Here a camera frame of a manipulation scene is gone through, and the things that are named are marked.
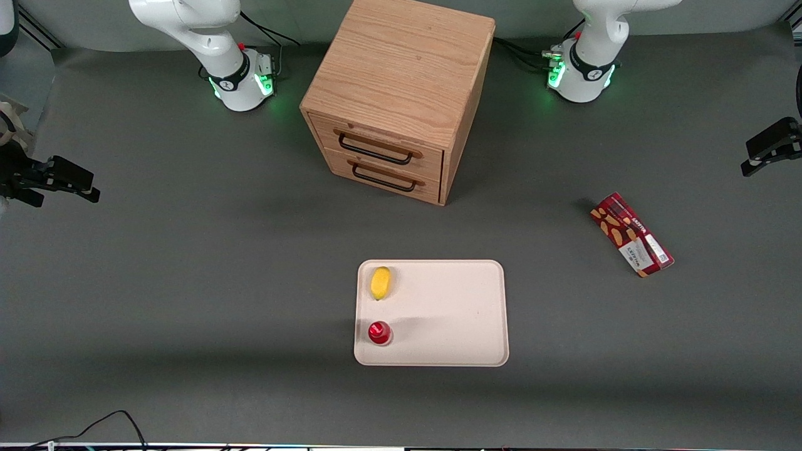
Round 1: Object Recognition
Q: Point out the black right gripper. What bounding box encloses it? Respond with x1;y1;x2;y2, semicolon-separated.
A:
0;144;102;208

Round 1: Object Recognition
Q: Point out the red cookie box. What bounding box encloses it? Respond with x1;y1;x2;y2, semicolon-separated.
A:
590;192;675;279

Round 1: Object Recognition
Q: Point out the beige plastic tray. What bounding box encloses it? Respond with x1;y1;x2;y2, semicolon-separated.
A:
353;259;510;368

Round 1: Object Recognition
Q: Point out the wooden drawer front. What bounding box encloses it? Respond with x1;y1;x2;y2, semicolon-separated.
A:
323;148;441;205
309;113;445;182

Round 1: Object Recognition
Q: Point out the yellow lemon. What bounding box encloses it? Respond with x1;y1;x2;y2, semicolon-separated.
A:
370;266;392;301

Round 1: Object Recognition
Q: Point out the wooden drawer cabinet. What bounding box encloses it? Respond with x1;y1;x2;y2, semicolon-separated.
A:
299;0;497;207

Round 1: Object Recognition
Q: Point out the black loose table cable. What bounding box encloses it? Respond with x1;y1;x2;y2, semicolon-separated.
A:
24;410;148;451

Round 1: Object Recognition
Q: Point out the black left arm base cable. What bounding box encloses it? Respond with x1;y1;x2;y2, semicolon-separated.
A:
493;18;586;75

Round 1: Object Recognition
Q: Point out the black arm base cable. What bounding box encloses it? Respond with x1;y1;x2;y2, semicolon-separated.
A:
493;18;586;75
198;10;301;81

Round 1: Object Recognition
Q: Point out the black right arm base cable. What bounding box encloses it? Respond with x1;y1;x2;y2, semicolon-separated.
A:
198;10;301;81

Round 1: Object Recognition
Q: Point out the black drawer handle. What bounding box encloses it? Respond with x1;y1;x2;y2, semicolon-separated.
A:
337;131;415;166
351;160;418;193

